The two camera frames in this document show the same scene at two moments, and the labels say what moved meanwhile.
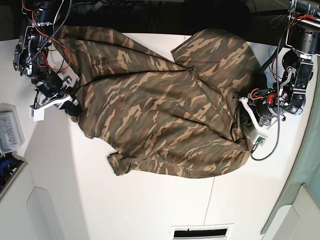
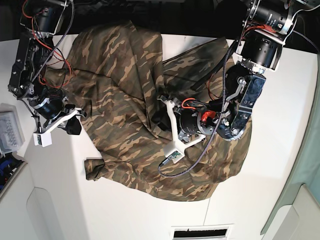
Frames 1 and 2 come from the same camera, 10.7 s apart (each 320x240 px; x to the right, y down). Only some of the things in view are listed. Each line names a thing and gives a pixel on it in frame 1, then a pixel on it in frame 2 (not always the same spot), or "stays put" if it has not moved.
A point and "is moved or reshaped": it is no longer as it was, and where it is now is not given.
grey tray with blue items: x=11 y=165 stays put
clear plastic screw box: x=11 y=134 stays put
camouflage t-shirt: x=160 y=116 is moved or reshaped
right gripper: x=260 y=113 → x=188 y=126
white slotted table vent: x=215 y=231 stays put
